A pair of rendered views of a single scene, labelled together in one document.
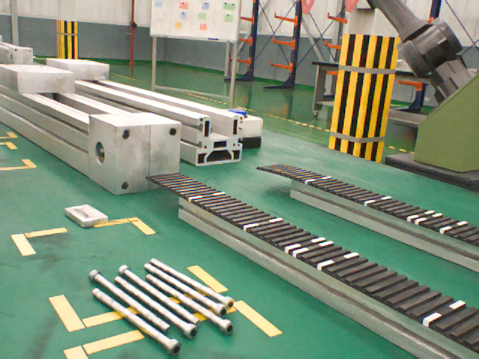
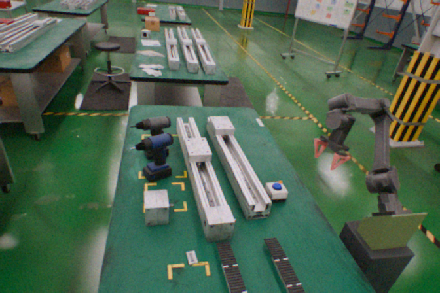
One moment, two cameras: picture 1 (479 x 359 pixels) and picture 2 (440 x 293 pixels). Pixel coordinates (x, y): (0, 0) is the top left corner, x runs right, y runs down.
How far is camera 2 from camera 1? 67 cm
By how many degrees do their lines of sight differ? 26
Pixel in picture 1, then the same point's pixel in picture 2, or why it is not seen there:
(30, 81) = (194, 158)
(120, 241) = (197, 277)
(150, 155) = (220, 231)
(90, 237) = (189, 272)
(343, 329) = not seen: outside the picture
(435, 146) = (366, 232)
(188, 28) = (319, 15)
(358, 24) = (430, 44)
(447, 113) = (374, 222)
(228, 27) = (345, 18)
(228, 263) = not seen: outside the picture
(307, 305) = not seen: outside the picture
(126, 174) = (211, 236)
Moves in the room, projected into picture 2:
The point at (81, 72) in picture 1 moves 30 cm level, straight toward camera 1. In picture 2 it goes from (221, 132) to (213, 161)
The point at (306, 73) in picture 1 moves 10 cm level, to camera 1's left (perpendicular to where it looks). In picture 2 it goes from (403, 40) to (399, 39)
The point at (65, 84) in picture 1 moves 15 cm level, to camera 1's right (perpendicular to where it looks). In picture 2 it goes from (207, 158) to (236, 169)
